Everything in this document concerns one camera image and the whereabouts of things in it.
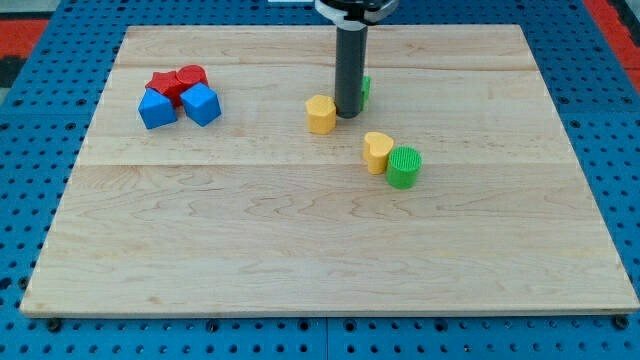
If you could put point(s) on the white black robot arm flange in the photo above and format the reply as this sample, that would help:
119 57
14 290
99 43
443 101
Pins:
354 15

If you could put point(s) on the blue cube block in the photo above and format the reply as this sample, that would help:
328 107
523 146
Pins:
201 104
156 110

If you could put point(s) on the yellow hexagon block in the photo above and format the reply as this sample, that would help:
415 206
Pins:
320 114

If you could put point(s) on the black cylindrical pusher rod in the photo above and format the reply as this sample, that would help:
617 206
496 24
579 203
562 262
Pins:
349 71

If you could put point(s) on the red cylinder block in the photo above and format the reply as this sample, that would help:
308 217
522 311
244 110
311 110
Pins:
191 75

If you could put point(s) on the green cylinder block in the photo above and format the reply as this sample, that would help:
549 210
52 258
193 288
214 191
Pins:
403 168

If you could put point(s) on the green star block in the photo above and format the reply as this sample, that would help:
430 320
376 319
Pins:
365 91

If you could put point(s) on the left blue cube block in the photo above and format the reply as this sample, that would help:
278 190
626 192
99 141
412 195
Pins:
156 110

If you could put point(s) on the yellow heart block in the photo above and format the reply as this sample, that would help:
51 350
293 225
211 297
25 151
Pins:
376 149

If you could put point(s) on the red star block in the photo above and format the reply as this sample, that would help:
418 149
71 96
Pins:
168 85

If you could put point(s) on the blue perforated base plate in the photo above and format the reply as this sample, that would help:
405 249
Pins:
47 111

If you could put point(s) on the right blue cube block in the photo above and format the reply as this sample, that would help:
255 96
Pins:
201 104

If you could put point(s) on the light wooden board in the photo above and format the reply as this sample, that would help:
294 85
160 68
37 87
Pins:
254 216

